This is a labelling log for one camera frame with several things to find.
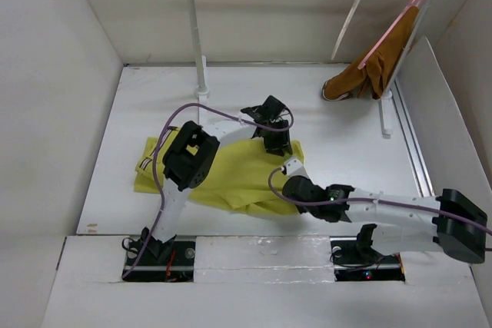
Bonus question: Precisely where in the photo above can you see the purple cable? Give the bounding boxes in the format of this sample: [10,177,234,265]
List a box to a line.
[122,103,295,279]
[268,165,492,235]

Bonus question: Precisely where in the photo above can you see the yellow trousers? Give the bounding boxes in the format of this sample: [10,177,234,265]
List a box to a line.
[134,130,299,216]

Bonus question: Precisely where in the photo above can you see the white hanger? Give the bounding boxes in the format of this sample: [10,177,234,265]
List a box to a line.
[331,0,361,61]

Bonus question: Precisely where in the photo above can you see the pink hanger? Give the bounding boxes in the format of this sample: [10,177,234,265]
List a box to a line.
[357,0,420,70]

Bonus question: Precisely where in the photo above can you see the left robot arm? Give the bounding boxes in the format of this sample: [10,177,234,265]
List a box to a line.
[134,95,294,265]

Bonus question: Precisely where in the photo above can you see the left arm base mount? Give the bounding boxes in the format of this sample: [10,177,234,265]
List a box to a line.
[121,237,196,283]

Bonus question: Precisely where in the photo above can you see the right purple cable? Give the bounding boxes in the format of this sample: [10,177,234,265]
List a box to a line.
[268,165,492,235]

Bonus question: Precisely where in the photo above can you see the brown trousers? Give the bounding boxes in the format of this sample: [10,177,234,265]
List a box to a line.
[321,6,419,101]

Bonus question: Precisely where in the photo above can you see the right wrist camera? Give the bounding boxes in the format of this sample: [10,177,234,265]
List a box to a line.
[282,157,308,178]

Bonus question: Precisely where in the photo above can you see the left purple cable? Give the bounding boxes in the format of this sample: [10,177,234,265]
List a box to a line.
[122,103,295,279]

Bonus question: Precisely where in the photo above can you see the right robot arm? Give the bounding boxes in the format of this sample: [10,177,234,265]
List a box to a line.
[282,176,490,264]

